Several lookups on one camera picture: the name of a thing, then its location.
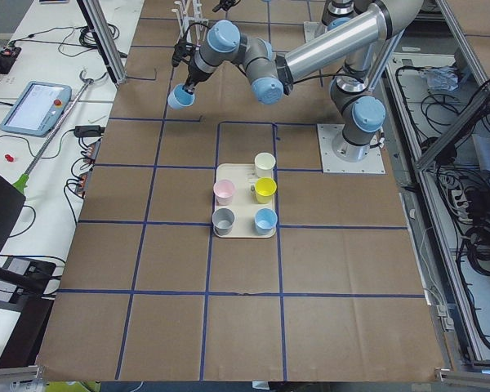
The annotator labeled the metal grabber stick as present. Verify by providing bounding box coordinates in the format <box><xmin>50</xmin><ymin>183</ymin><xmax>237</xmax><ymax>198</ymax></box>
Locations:
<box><xmin>12</xmin><ymin>69</ymin><xmax>108</xmax><ymax>195</ymax></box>

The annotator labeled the yellow plastic cup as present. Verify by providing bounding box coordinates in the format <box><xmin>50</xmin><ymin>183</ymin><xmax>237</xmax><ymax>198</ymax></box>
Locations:
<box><xmin>254</xmin><ymin>177</ymin><xmax>277</xmax><ymax>204</ymax></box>

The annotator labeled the grey plastic cup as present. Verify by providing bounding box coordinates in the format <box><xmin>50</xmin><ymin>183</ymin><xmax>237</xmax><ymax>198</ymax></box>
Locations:
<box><xmin>212</xmin><ymin>207</ymin><xmax>235</xmax><ymax>236</ymax></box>

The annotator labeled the teach pendant tablet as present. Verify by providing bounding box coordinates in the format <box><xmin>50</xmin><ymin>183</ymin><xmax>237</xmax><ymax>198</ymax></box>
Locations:
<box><xmin>0</xmin><ymin>81</ymin><xmax>72</xmax><ymax>137</ymax></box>

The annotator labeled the black power adapter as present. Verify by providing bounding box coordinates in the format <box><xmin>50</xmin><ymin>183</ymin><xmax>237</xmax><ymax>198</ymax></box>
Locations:
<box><xmin>73</xmin><ymin>125</ymin><xmax>105</xmax><ymax>138</ymax></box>

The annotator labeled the cream bunny tray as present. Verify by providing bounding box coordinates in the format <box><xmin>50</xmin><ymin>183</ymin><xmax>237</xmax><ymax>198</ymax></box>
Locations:
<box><xmin>213</xmin><ymin>163</ymin><xmax>277</xmax><ymax>238</ymax></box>

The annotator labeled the white wire cup rack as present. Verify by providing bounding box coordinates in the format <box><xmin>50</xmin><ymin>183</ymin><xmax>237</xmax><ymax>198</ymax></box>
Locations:
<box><xmin>171</xmin><ymin>0</ymin><xmax>209</xmax><ymax>46</ymax></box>

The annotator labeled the white plastic cup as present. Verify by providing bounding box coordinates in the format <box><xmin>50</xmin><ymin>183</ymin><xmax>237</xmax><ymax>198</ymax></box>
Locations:
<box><xmin>254</xmin><ymin>152</ymin><xmax>276</xmax><ymax>178</ymax></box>

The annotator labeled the pink plastic cup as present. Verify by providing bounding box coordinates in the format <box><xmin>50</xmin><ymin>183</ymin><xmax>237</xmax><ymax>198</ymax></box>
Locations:
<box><xmin>213</xmin><ymin>179</ymin><xmax>236</xmax><ymax>206</ymax></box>

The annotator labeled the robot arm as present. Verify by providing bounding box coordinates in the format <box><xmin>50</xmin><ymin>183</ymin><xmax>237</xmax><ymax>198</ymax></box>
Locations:
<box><xmin>167</xmin><ymin>1</ymin><xmax>422</xmax><ymax>163</ymax></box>

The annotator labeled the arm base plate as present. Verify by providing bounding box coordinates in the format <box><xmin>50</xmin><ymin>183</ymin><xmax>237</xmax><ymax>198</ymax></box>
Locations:
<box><xmin>317</xmin><ymin>124</ymin><xmax>385</xmax><ymax>175</ymax></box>

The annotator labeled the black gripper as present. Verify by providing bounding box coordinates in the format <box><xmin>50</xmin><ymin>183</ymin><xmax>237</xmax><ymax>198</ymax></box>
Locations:
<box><xmin>183</xmin><ymin>60</ymin><xmax>212</xmax><ymax>95</ymax></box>
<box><xmin>212</xmin><ymin>0</ymin><xmax>241</xmax><ymax>12</ymax></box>

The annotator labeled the light blue plastic cup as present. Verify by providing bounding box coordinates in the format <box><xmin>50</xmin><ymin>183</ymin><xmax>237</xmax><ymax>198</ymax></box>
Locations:
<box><xmin>167</xmin><ymin>84</ymin><xmax>195</xmax><ymax>109</ymax></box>

